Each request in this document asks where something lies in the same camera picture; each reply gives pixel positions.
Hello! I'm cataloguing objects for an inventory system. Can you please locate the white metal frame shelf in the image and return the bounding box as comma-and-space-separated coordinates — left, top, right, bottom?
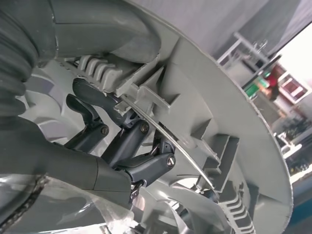
217, 31, 312, 107

